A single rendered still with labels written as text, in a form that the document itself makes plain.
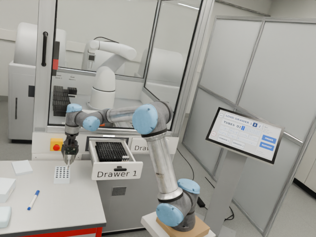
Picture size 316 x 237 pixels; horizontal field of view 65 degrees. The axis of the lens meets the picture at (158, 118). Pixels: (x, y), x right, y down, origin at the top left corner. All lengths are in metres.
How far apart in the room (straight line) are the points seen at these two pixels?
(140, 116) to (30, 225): 0.70
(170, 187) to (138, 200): 1.06
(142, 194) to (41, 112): 1.02
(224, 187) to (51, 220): 1.41
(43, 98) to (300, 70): 2.13
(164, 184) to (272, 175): 1.79
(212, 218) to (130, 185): 0.83
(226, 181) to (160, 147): 1.24
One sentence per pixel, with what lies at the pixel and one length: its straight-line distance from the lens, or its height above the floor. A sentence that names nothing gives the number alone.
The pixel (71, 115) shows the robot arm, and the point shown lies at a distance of 1.35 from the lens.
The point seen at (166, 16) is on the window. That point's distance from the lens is 1.68.
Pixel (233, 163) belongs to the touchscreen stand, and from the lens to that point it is 2.14.
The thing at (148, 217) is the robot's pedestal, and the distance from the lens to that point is 1.40.
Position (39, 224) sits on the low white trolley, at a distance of 1.33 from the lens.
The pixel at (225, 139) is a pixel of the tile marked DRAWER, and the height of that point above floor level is 1.00.
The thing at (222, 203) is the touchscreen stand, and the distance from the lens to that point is 2.32.
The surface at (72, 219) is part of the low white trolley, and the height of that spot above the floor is 0.76.
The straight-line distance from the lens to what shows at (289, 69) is 2.70.
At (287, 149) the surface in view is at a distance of 2.62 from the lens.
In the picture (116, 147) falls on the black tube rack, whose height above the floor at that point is 0.90.
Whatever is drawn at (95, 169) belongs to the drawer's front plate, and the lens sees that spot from 1.46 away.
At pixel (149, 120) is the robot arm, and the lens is 1.00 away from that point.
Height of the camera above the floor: 1.67
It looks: 19 degrees down
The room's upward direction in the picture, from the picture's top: 13 degrees clockwise
